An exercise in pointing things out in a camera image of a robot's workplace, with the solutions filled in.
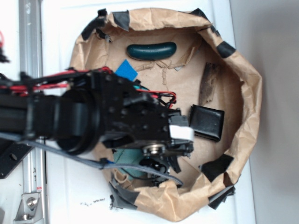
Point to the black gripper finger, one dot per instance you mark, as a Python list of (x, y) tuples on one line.
[(172, 159)]

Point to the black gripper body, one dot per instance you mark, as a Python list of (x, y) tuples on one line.
[(135, 120)]

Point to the light blue cloth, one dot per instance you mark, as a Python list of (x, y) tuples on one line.
[(130, 156)]

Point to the brown wood piece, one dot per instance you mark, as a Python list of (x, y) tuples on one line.
[(208, 83)]

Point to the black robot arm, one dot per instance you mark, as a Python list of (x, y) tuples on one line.
[(79, 109)]

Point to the blue rectangular sponge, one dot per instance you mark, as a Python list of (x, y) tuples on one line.
[(125, 70)]

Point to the black square pouch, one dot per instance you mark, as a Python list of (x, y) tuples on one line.
[(207, 122)]

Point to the dark green curved object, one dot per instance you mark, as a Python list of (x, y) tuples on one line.
[(151, 52)]

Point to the brown paper bag bin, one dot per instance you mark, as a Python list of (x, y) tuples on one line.
[(216, 87)]

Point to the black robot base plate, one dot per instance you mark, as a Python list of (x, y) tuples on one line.
[(11, 154)]

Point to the metal corner bracket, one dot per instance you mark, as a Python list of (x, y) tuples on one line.
[(30, 210)]

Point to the aluminium rail frame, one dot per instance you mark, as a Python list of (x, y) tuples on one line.
[(31, 62)]

